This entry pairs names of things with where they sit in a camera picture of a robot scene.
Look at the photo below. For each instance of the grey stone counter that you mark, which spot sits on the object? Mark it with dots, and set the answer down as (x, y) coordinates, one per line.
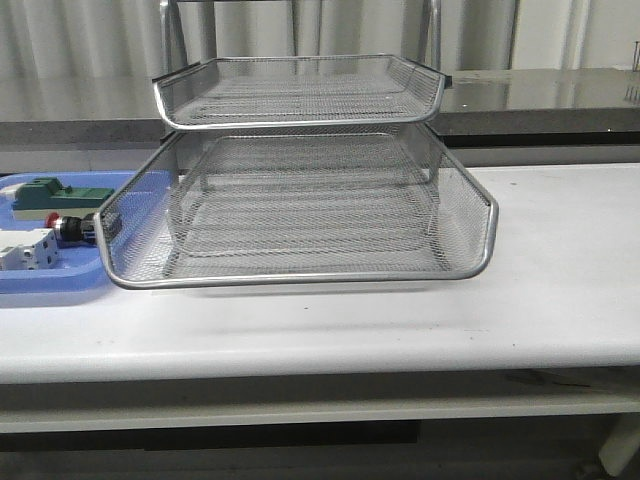
(483, 108)

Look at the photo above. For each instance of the silver mesh tray rack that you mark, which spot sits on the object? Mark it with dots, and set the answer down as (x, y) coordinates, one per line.
(297, 170)

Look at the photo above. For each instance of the blue plastic tray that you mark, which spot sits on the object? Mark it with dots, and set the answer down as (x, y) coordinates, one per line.
(79, 267)

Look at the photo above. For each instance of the red emergency stop button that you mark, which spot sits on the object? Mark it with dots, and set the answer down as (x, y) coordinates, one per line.
(73, 231)

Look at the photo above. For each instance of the white terminal block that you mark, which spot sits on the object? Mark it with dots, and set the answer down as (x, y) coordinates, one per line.
(34, 249)

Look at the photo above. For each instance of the green and beige switch module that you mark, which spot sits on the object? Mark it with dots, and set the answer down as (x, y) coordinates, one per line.
(38, 198)

